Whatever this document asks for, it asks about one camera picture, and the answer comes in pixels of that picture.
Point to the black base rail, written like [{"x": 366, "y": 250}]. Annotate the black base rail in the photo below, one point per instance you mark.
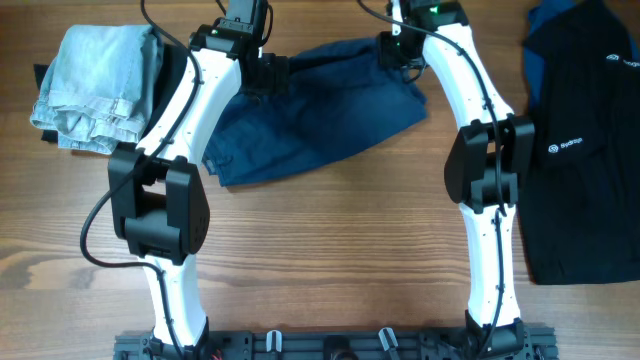
[{"x": 531, "y": 343}]

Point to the folded light blue jeans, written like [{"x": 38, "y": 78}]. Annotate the folded light blue jeans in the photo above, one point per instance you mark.
[{"x": 98, "y": 91}]

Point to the black logo shirt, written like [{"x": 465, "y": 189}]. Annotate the black logo shirt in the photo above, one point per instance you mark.
[{"x": 579, "y": 210}]

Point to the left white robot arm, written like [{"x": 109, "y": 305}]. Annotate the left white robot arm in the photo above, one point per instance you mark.
[{"x": 158, "y": 201}]

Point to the dark blue shorts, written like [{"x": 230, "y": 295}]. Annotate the dark blue shorts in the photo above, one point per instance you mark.
[{"x": 340, "y": 102}]

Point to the folded black garment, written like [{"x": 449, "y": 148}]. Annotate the folded black garment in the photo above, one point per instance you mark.
[{"x": 168, "y": 80}]

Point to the blue garment under shirt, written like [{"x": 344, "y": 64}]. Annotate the blue garment under shirt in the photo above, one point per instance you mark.
[{"x": 534, "y": 62}]

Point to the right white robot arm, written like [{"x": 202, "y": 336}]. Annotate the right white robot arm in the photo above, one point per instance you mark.
[{"x": 483, "y": 171}]

